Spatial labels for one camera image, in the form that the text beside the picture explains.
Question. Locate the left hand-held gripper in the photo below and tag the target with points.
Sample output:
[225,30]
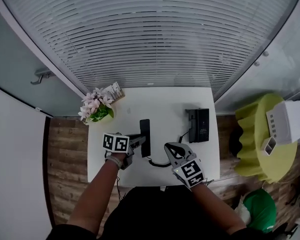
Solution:
[115,142]

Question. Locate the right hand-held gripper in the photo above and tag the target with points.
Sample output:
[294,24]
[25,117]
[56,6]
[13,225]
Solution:
[190,171]

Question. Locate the black telephone handset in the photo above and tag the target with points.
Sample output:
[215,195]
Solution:
[145,131]

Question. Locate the black telephone base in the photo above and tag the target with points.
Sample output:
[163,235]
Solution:
[202,124]

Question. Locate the person's right forearm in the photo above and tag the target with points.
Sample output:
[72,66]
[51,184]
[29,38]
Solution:
[215,209]

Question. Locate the person's left forearm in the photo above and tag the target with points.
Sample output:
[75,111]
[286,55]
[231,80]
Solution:
[95,196]

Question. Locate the white table top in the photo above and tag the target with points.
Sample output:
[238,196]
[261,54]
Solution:
[165,104]

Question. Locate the person's left hand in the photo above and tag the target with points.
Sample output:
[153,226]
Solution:
[118,156]

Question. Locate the small printed card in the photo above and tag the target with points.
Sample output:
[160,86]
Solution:
[115,91]

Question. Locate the pink flowers in lime pot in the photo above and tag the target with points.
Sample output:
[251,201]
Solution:
[95,106]

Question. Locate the person's black shirt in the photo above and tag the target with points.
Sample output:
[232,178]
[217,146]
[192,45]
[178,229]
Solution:
[160,214]

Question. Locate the lime green round stool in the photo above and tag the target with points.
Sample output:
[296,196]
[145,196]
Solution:
[252,139]

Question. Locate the small white open tube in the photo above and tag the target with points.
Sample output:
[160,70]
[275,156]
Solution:
[265,149]

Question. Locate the white bag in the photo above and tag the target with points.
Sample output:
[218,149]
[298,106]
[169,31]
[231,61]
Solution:
[242,211]

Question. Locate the green bag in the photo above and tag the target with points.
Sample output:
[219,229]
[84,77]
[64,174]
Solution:
[260,209]

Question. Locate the white window blinds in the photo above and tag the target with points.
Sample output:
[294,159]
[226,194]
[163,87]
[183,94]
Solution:
[150,34]

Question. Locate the white cardboard box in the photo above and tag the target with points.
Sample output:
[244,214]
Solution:
[290,119]

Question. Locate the round metal glass fitting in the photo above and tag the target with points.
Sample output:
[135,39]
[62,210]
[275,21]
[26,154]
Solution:
[256,63]
[265,54]

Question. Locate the frosted glass door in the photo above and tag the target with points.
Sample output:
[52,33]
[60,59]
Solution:
[15,59]

